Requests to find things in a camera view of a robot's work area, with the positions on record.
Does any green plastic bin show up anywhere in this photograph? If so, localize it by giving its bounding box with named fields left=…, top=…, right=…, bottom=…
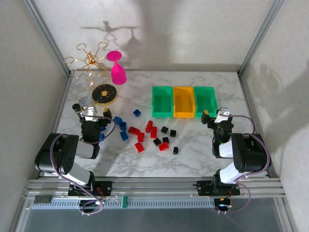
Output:
left=194, top=86, right=218, bottom=118
left=152, top=86, right=175, bottom=118

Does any orange plastic bin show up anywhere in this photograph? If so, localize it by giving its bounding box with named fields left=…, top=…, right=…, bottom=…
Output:
left=172, top=86, right=196, bottom=118

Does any tin can yellow label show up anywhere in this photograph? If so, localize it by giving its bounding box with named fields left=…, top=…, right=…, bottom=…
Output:
left=79, top=96, right=94, bottom=107

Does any pink wine glass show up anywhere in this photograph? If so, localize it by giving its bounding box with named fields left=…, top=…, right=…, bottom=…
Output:
left=106, top=50, right=127, bottom=86

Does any grey rubber block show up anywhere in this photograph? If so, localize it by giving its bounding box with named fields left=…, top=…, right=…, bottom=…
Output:
left=34, top=194, right=52, bottom=204

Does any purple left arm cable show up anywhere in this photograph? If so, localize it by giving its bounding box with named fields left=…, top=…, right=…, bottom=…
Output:
left=49, top=115, right=116, bottom=216

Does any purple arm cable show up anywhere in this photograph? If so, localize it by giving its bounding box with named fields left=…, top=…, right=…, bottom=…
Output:
left=49, top=115, right=116, bottom=216
left=216, top=115, right=272, bottom=215

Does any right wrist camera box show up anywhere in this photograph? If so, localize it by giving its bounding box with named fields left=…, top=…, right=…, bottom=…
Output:
left=215, top=107, right=231, bottom=121

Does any gold wire glass rack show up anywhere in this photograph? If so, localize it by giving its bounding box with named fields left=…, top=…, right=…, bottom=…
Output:
left=64, top=41, right=119, bottom=106

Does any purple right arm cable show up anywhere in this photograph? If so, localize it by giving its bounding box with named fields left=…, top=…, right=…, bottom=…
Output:
left=216, top=115, right=272, bottom=215

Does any aluminium side rail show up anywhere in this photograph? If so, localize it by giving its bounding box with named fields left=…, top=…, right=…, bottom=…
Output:
left=40, top=74, right=72, bottom=178
left=238, top=72, right=282, bottom=179

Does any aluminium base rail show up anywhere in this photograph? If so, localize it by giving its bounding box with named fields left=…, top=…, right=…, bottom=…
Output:
left=23, top=177, right=287, bottom=200

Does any grey slotted cable duct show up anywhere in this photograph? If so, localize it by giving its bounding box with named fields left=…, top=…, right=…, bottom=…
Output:
left=31, top=198, right=217, bottom=209

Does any aluminium frame post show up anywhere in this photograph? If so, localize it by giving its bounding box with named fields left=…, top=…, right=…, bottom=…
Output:
left=23, top=0, right=72, bottom=77
left=238, top=0, right=287, bottom=74

